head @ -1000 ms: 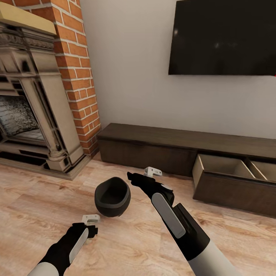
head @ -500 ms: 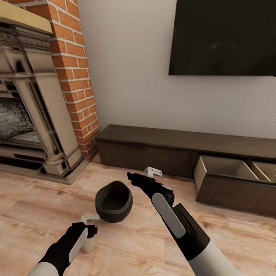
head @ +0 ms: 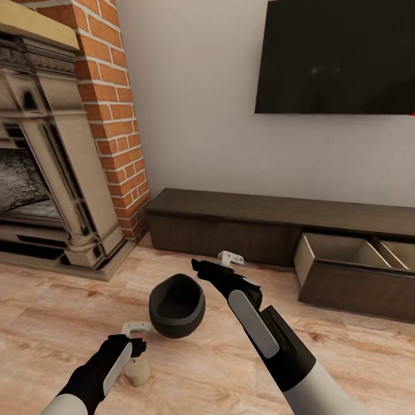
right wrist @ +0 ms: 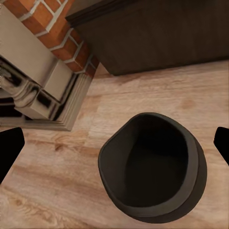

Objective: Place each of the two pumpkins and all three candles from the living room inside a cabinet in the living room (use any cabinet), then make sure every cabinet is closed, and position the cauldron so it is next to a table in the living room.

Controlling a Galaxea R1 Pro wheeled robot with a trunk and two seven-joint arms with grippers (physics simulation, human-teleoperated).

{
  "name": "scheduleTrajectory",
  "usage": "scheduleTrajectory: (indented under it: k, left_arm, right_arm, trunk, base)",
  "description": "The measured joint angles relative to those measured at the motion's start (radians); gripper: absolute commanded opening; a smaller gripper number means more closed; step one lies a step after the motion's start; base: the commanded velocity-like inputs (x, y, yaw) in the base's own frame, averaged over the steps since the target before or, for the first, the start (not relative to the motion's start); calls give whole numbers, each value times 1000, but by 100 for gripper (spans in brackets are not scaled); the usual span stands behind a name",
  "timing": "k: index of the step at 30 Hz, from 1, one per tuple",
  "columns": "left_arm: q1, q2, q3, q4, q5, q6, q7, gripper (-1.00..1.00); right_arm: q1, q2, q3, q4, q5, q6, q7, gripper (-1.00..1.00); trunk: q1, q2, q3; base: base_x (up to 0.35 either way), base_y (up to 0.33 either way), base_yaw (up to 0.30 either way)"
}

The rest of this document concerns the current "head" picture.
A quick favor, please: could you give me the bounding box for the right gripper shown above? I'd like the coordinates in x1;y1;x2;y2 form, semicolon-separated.
191;259;234;288

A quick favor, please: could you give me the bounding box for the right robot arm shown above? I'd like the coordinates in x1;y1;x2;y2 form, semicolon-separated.
191;251;365;415

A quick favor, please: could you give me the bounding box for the cauldron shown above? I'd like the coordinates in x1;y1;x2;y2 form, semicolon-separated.
149;274;206;339

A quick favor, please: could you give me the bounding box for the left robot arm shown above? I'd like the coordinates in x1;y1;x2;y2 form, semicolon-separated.
39;322;149;415

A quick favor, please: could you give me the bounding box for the pillar candle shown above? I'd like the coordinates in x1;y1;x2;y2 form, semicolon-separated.
123;352;150;387

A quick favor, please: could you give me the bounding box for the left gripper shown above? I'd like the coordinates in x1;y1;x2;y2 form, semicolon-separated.
123;337;146;358

